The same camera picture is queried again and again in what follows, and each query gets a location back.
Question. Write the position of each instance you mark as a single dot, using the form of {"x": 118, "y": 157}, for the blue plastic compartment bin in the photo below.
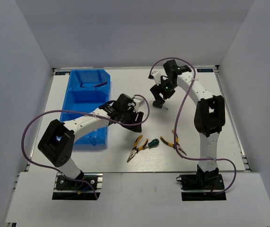
{"x": 87, "y": 100}

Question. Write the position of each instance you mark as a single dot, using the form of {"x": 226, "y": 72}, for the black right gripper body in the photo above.
{"x": 167, "y": 88}

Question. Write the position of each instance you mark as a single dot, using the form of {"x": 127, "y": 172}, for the long brown hex key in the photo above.
{"x": 100, "y": 84}

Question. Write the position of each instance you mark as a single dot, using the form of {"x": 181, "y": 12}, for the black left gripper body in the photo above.
{"x": 130, "y": 115}

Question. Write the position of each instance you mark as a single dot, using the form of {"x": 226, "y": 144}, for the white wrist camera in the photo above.
{"x": 137, "y": 102}
{"x": 156, "y": 76}

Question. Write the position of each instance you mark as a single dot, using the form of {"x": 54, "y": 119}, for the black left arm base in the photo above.
{"x": 65, "y": 189}

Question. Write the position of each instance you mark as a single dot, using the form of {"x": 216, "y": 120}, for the green stubby screwdriver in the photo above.
{"x": 154, "y": 143}
{"x": 158, "y": 105}

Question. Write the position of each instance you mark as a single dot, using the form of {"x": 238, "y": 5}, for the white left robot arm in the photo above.
{"x": 58, "y": 140}

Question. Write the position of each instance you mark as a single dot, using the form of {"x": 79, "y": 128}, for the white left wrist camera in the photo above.
{"x": 137, "y": 102}

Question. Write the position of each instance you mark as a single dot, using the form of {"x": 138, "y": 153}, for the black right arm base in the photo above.
{"x": 202, "y": 186}

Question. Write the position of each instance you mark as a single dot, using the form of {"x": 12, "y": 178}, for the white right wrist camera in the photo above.
{"x": 156, "y": 76}

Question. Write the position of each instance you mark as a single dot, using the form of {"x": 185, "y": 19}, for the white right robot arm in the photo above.
{"x": 209, "y": 116}

